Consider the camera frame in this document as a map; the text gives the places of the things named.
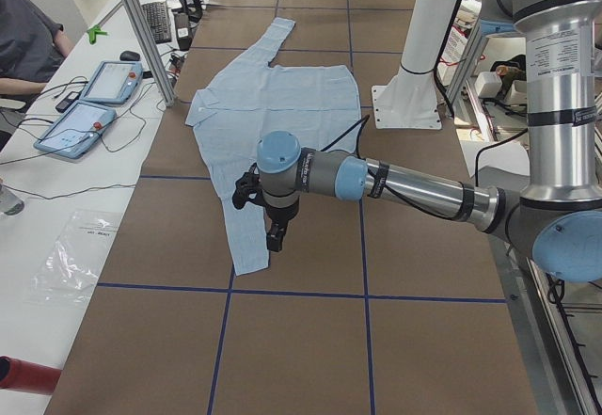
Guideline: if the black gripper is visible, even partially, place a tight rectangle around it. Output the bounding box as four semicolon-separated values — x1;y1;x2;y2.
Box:
265;202;297;251

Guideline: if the light blue button shirt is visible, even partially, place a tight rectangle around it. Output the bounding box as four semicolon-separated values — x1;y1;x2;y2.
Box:
185;17;361;275

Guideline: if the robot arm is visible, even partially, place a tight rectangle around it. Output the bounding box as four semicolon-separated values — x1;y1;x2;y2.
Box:
253;0;601;282

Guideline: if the white central pillar base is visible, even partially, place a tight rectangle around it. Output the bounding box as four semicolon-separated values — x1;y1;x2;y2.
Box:
372;0;462;130

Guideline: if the clear plastic bag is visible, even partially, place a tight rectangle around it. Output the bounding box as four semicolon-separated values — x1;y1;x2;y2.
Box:
25;210;123;307

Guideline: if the upper blue teach pendant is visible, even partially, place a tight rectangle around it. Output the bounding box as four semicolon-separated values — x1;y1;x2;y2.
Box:
80;60;143;105

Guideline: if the blue teach pendant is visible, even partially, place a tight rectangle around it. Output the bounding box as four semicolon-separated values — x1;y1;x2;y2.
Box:
80;60;143;105
34;101;117;160

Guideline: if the lower blue teach pendant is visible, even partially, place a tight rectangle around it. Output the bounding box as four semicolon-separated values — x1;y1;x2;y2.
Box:
34;101;117;160

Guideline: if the black power adapter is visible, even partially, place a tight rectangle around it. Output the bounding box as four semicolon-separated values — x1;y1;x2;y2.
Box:
174;12;193;51

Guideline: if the black computer mouse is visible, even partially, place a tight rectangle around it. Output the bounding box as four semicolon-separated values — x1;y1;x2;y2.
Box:
119;51;140;62

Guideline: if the black smartphone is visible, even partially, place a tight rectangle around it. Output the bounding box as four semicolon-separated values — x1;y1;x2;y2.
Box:
55;91;80;113

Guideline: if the black keyboard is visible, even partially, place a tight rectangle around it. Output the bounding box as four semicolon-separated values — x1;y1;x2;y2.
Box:
141;1;172;44

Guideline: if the green plastic clamp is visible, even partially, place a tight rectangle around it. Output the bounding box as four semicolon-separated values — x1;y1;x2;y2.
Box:
87;24;108;44

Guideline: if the red cylinder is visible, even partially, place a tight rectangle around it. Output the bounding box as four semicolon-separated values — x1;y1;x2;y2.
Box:
1;356;62;395

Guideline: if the seated person grey shirt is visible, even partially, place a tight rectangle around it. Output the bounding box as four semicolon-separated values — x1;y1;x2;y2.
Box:
0;0;76;152

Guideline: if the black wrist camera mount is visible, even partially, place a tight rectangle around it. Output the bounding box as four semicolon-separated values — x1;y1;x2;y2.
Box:
231;163;264;210

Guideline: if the aluminium frame post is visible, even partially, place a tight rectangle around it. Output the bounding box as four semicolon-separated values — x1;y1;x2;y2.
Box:
121;0;176;107

